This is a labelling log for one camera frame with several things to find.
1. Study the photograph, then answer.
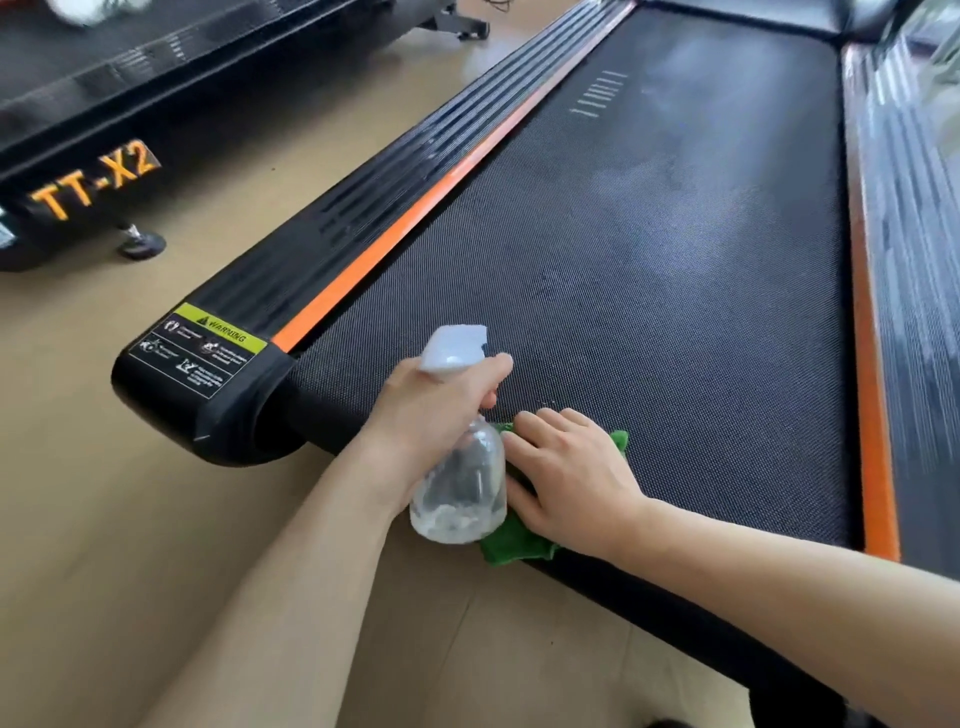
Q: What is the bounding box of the person's left hand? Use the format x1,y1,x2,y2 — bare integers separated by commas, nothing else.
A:
348,352,515,519

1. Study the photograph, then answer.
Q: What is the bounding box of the person's right hand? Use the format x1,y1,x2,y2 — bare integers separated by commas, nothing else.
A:
500,407,650,568

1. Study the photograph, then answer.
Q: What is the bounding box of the clear spray bottle white trigger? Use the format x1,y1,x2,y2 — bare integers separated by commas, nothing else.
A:
408,323,509,547

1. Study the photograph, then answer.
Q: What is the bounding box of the green cloth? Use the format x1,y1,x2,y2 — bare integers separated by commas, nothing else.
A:
479,422,630,568

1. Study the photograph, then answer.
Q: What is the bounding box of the black orange-striped treadmill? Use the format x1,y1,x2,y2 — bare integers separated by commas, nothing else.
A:
0,0,493,273
110,0,960,728

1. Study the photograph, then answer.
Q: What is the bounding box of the person's left forearm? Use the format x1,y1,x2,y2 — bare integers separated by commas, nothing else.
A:
138,442,399,728

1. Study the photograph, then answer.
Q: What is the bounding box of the person's right forearm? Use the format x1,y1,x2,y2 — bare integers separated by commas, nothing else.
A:
611,498,960,728

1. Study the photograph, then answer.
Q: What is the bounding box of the white shoe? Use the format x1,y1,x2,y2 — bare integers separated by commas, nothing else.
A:
44,0,151,28

